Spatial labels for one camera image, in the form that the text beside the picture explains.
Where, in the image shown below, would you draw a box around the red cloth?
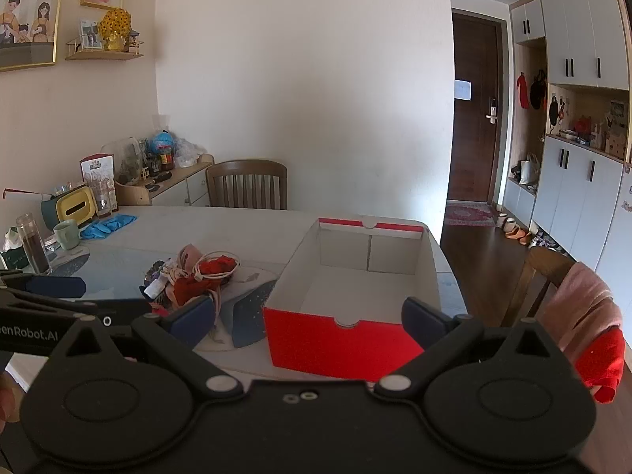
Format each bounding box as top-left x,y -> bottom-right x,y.
573,328 -> 627,404

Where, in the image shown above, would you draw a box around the red patterned rug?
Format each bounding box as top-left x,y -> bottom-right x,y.
444,202 -> 496,228

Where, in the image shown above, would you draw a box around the brown entrance door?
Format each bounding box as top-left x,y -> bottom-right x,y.
450,7 -> 505,204

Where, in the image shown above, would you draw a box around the white cable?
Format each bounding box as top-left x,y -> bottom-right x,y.
194,252 -> 240,284

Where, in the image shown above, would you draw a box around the row of shoes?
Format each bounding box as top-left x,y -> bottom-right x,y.
495,212 -> 564,252

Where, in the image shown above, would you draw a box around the pink plush strawberry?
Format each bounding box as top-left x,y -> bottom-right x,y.
150,276 -> 220,319

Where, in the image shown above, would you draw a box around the pink fleece cloth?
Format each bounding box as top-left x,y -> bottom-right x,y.
165,243 -> 204,307

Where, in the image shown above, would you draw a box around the white wooden sideboard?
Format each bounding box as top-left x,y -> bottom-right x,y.
115,154 -> 215,207

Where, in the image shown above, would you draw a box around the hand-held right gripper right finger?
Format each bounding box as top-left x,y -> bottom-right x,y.
375,296 -> 566,398

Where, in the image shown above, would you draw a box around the clear plastic bag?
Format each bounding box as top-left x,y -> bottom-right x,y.
173,137 -> 205,169

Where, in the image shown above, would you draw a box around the red and white cardboard box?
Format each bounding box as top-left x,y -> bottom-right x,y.
263,216 -> 469,381

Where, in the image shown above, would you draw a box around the white tote bag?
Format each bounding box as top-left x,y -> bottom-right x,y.
518,153 -> 542,186

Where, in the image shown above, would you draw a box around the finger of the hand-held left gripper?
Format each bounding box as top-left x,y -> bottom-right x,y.
0,271 -> 87,302
10,290 -> 155,331

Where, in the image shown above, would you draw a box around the clear plastic container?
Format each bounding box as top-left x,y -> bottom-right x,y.
101,137 -> 149,186

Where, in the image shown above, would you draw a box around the tall glass jar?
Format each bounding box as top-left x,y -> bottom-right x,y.
16,213 -> 53,275

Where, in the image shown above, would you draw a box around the framed family wall poster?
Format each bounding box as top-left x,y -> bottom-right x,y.
0,0 -> 67,72

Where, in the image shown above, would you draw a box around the blue globe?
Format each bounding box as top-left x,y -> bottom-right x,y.
149,130 -> 175,156

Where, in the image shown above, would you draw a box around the blue gloves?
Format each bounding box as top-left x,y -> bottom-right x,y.
80,214 -> 138,240

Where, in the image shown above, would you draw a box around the red and white printed card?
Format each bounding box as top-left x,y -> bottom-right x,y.
80,154 -> 115,188

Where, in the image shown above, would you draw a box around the green mug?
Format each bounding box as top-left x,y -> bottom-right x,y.
53,220 -> 82,251

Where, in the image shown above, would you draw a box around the wooden chair with black seat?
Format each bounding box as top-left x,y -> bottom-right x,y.
498,246 -> 591,331

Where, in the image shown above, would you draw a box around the pink fringed scarf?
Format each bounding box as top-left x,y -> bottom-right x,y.
536,261 -> 624,366

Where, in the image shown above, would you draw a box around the wooden wall shelf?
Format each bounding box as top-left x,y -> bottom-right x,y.
65,37 -> 144,61

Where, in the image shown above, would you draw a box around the tall white cabinet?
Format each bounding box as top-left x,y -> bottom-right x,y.
504,0 -> 632,277

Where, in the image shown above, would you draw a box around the yellow and green tissue box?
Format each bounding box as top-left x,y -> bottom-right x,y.
41,185 -> 98,230

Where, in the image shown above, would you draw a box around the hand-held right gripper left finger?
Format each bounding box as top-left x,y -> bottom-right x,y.
47,295 -> 245,401

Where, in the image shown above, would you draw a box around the yellow flower ornament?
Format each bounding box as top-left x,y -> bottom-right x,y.
98,8 -> 132,51

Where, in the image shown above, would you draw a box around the wooden slat-back chair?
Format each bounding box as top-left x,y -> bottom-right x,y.
205,159 -> 288,211

